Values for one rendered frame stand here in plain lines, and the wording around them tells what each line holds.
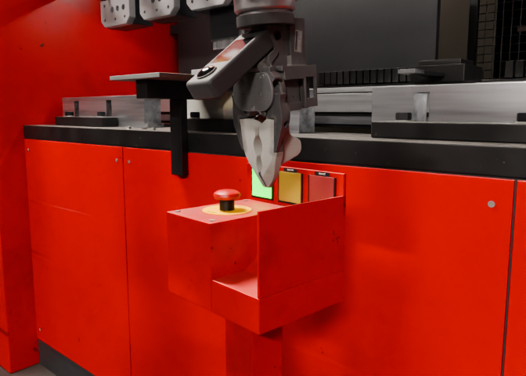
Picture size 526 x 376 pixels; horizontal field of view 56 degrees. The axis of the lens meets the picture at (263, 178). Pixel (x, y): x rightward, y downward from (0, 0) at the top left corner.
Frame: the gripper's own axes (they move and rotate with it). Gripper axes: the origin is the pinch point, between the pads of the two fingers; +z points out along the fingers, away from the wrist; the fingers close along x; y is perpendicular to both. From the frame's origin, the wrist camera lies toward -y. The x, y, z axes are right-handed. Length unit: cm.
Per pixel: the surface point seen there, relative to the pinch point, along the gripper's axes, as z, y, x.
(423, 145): -0.7, 28.8, -6.2
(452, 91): -8.3, 41.4, -4.6
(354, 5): -33, 91, 53
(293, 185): 3.2, 9.8, 4.3
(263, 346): 24.2, -0.1, 2.1
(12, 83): -17, 13, 136
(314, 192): 3.8, 9.8, 0.1
